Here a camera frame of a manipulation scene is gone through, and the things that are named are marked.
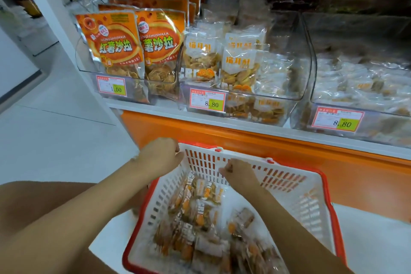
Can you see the person's left hand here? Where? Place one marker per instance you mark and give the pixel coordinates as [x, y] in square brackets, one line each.
[159, 156]

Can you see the person's right hand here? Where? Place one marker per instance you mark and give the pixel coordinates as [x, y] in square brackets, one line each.
[241, 175]

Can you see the white snack shelf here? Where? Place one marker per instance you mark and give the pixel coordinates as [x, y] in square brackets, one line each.
[257, 130]

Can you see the white red-rimmed shopping basket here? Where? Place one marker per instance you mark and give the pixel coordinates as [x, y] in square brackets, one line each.
[302, 180]

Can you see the pile of small brown snacks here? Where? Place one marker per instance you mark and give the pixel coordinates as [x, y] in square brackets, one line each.
[199, 232]

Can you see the row of clear snacks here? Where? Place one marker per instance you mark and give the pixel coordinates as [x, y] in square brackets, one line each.
[273, 84]
[366, 84]

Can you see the small brown snack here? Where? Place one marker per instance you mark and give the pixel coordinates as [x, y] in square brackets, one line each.
[200, 52]
[245, 36]
[239, 65]

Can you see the stack of orange packets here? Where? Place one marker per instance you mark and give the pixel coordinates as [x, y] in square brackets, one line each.
[115, 42]

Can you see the person's right forearm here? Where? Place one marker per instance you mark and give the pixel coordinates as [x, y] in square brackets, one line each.
[295, 232]

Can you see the person's left forearm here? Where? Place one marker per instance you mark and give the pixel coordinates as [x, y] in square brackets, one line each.
[70, 219]

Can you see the orange shelf base panel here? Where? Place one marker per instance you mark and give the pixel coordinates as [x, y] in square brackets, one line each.
[359, 180]

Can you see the background goods shelf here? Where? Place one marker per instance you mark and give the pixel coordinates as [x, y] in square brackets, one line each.
[38, 23]

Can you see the white yellow price tag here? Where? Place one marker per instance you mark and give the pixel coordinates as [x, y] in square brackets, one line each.
[207, 100]
[111, 85]
[337, 118]

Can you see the clear plastic bin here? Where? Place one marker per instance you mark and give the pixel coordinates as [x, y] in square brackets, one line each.
[82, 81]
[298, 39]
[359, 26]

